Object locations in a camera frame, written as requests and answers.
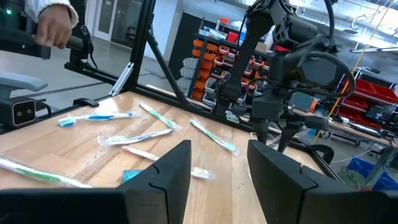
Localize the green net bag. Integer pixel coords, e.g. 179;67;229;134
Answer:
337;166;371;190

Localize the black table clamp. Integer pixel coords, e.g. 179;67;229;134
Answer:
72;97;100;108
306;144;336;165

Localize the purple toothbrush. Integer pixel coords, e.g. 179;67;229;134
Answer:
97;128;174;147

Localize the orange toothbrush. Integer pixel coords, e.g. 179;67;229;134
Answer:
121;145;216;181

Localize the red shelf rack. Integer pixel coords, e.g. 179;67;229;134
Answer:
334;77;398;131

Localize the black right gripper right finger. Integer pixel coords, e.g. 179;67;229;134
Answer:
248;139;357;224

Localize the black left camera cable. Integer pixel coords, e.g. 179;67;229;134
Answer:
306;51;357;100

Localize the parts bin rack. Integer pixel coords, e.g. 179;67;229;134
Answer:
177;26;280;108

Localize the blue toothbrush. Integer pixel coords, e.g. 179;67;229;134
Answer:
57;111;135;128

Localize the person's hand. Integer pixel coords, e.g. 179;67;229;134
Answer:
32;4;73;50

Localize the silver aluminium strut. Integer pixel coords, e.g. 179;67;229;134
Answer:
109;62;135;96

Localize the blue mouthwash bottle white cap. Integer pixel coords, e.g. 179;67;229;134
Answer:
121;169;144;184

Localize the black aluminium table frame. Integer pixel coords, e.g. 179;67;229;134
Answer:
63;0;345;184

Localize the green toothbrush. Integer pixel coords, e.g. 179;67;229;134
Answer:
138;101;183;131
189;117;240;156
0;154;93;189

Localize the blue plastic bin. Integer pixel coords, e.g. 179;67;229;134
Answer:
346;156;398;191

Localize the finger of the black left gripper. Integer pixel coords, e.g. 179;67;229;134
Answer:
249;119;271;145
277;122;305;153

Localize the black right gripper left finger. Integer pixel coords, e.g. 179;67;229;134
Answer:
126;139;192;224

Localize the black table-level camera box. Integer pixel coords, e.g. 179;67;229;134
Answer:
0;95;52;130

